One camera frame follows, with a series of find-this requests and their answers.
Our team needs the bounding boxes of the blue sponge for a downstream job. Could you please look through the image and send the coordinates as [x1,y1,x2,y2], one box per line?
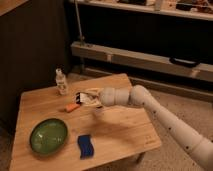
[77,135,94,159]

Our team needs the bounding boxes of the upper white shelf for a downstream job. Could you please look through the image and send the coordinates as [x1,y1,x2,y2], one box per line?
[69,0,213,21]

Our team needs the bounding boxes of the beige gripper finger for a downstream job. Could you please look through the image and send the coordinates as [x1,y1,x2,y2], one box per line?
[80,88,101,96]
[82,100,102,108]

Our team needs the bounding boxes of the green ceramic bowl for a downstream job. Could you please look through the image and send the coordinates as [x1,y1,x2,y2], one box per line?
[29,118,68,156]

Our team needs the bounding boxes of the metal shelf pole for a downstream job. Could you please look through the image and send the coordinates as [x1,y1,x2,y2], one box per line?
[74,0,85,46]

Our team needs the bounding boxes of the wooden table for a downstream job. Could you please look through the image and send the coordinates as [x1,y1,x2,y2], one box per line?
[10,74,161,171]

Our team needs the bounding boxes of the orange plastic carrot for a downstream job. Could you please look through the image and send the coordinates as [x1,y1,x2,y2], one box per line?
[65,103,80,113]

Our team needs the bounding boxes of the small clear plastic bottle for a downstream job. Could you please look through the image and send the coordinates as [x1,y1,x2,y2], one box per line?
[55,68,68,95]

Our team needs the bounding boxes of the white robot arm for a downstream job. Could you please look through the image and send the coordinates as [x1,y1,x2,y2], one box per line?
[80,85,213,171]

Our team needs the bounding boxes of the black case handle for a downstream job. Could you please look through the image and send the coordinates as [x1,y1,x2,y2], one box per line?
[169,58,200,68]

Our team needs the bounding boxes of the long grey case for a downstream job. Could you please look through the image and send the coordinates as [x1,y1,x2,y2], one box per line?
[71,41,213,82]

